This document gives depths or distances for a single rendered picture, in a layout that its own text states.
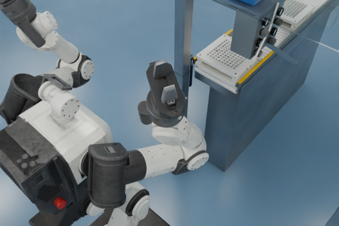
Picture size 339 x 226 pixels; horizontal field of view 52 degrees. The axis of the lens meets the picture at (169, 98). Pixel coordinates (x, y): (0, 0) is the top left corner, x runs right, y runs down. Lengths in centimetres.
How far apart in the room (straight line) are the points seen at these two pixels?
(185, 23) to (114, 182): 89
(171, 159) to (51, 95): 39
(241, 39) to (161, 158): 70
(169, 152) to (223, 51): 87
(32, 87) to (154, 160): 47
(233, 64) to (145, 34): 199
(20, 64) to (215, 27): 194
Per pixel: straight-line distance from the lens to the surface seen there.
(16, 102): 122
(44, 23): 121
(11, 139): 108
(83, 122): 105
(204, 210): 235
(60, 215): 130
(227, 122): 212
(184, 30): 162
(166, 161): 104
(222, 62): 174
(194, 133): 100
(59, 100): 98
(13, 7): 118
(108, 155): 93
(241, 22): 148
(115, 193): 97
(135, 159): 98
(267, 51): 197
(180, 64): 175
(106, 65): 328
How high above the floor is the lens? 210
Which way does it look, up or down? 46 degrees down
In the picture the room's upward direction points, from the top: straight up
